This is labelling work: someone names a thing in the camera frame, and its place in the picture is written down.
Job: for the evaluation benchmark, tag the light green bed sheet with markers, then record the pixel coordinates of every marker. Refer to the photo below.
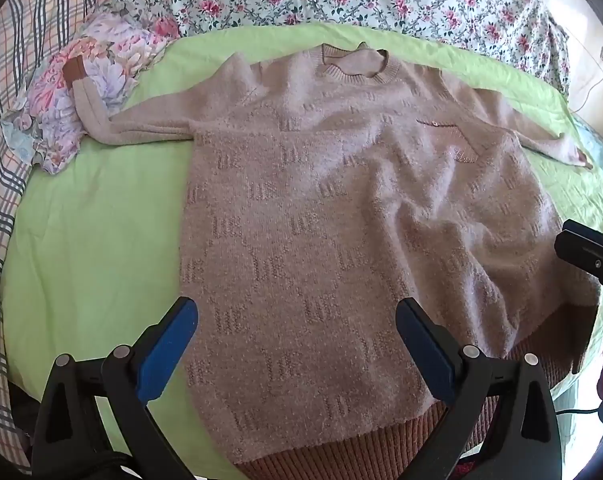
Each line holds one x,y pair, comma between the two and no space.
96,240

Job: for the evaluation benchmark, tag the pastel floral cloth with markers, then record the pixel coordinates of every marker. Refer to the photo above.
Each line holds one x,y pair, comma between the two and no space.
71,90

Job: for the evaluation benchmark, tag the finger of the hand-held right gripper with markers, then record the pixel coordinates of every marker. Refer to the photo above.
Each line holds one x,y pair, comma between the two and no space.
589,255

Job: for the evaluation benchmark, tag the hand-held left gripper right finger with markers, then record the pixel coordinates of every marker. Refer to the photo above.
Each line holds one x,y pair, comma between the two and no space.
428,347

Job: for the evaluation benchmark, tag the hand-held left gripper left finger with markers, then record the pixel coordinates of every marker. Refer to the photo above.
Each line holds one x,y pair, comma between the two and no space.
167,345

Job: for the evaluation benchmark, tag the beige knitted sweater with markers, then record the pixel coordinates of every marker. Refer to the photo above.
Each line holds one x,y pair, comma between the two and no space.
331,220

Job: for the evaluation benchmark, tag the plaid striped blanket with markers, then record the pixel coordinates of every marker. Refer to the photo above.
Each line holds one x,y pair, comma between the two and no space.
1,160

